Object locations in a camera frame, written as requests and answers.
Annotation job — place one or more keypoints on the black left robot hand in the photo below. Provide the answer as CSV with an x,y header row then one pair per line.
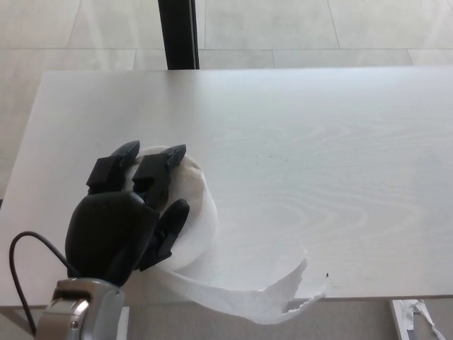
x,y
106,233

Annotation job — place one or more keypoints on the white toilet paper roll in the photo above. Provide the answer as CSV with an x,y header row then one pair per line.
x,y
198,226

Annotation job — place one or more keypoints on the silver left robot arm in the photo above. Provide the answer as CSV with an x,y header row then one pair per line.
x,y
88,311

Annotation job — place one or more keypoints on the white upright table leg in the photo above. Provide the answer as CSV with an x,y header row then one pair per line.
x,y
125,324

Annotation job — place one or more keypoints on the white diagonal table brace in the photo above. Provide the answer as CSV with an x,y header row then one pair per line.
x,y
14,315

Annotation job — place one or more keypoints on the white table leg with tape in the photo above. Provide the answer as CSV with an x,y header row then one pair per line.
x,y
401,320

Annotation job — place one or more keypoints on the crumpled white tape strip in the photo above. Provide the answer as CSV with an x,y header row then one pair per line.
x,y
424,313

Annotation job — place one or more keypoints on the black vertical post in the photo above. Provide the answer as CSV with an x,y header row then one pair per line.
x,y
178,32

